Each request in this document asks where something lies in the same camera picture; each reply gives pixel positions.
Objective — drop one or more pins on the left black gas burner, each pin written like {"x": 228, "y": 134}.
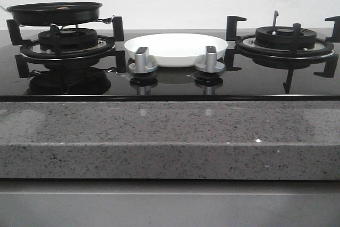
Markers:
{"x": 72, "y": 39}

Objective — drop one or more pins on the left silver stove knob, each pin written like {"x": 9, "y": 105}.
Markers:
{"x": 142, "y": 62}

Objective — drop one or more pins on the silver stove knob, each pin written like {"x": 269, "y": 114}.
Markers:
{"x": 142, "y": 62}
{"x": 210, "y": 63}

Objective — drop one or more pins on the black glass cooktop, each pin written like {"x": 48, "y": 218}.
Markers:
{"x": 246, "y": 78}

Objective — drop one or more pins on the white ceramic plate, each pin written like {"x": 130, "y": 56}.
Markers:
{"x": 176, "y": 50}

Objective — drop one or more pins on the right black pan support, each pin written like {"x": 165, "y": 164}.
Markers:
{"x": 322, "y": 50}

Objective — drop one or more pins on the right silver stove knob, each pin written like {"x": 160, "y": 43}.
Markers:
{"x": 210, "y": 63}

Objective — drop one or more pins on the black pan support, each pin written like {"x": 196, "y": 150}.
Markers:
{"x": 322, "y": 50}
{"x": 31, "y": 48}

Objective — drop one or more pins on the right black gas burner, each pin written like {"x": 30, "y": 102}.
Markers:
{"x": 282, "y": 38}

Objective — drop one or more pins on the black frying pan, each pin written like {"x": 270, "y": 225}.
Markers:
{"x": 44, "y": 14}

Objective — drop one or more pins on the left black pan support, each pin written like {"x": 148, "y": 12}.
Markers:
{"x": 31, "y": 48}

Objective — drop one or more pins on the black gas burner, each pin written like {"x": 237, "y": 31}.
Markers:
{"x": 282, "y": 38}
{"x": 72, "y": 39}

